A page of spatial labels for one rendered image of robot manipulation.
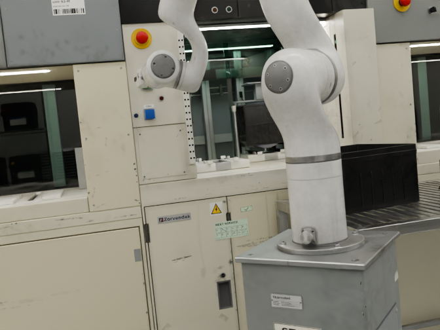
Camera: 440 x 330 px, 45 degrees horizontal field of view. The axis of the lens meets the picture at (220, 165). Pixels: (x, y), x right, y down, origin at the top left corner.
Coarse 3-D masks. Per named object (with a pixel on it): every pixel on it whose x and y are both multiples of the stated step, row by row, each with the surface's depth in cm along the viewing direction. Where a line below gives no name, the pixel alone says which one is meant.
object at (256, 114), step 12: (252, 84) 239; (240, 108) 229; (252, 108) 226; (264, 108) 227; (240, 120) 231; (252, 120) 226; (264, 120) 227; (240, 132) 233; (252, 132) 226; (264, 132) 228; (276, 132) 229; (240, 144) 245; (252, 144) 227; (264, 144) 228
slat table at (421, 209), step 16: (432, 192) 169; (288, 208) 171; (384, 208) 150; (400, 208) 148; (416, 208) 145; (432, 208) 143; (352, 224) 133; (368, 224) 131; (384, 224) 129; (400, 224) 128; (416, 224) 129; (432, 224) 130; (432, 320) 199
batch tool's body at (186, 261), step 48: (144, 0) 172; (240, 0) 180; (336, 0) 188; (144, 48) 174; (240, 48) 232; (336, 48) 191; (144, 96) 174; (144, 144) 175; (144, 192) 175; (192, 192) 179; (240, 192) 183; (192, 240) 180; (240, 240) 184; (192, 288) 181; (240, 288) 185
